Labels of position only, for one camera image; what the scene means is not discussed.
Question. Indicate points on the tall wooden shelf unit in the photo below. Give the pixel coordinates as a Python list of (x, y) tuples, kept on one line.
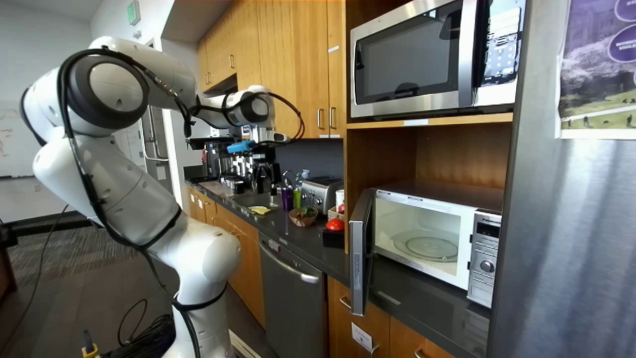
[(437, 149)]

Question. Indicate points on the green plastic cup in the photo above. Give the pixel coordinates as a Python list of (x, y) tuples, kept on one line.
[(298, 198)]

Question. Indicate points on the stainless steel dishwasher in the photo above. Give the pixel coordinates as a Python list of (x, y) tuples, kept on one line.
[(290, 304)]

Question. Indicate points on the large silver shelf microwave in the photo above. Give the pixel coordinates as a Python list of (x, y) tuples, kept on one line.
[(409, 59)]

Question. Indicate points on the orange toy carrot green leaves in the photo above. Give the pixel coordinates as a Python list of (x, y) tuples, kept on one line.
[(306, 212)]

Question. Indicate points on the stainless steel refrigerator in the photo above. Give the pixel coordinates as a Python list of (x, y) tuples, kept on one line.
[(568, 250)]

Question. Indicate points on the wooden upper cabinet door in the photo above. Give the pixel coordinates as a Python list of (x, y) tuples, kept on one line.
[(308, 59), (336, 65), (272, 45)]

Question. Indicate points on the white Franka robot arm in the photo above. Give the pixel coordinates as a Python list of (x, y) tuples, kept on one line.
[(99, 179)]

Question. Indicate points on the purple metal tumbler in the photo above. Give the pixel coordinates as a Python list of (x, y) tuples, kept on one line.
[(286, 198)]

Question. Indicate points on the green exit sign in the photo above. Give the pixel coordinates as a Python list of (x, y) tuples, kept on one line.
[(133, 12)]

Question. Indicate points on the yellow sponge cloth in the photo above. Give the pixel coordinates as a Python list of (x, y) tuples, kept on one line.
[(260, 208)]

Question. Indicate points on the wide wooden lower cabinet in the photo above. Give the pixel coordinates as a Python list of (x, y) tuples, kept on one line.
[(238, 258)]

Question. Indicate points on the purple poster on refrigerator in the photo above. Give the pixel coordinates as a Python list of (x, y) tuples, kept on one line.
[(596, 71)]

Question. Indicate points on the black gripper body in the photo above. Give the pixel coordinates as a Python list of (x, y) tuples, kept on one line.
[(242, 161)]

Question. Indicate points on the white label on cabinet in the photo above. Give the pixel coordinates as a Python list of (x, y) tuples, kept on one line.
[(361, 336)]

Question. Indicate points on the small silver countertop microwave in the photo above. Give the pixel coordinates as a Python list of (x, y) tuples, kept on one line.
[(423, 238)]

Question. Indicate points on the wooden cabinet door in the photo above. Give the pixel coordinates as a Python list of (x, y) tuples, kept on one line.
[(397, 340), (308, 59), (272, 45), (344, 310), (336, 65)]

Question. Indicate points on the black box red button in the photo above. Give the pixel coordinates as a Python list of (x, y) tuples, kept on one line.
[(334, 234)]

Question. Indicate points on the silver four-slot toaster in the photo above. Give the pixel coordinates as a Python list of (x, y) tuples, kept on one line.
[(320, 191)]

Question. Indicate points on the wooden lower cabinet door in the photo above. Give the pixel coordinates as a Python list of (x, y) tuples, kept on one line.
[(397, 340), (344, 310)]

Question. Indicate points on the shallow wooden basket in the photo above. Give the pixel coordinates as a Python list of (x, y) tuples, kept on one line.
[(302, 220)]

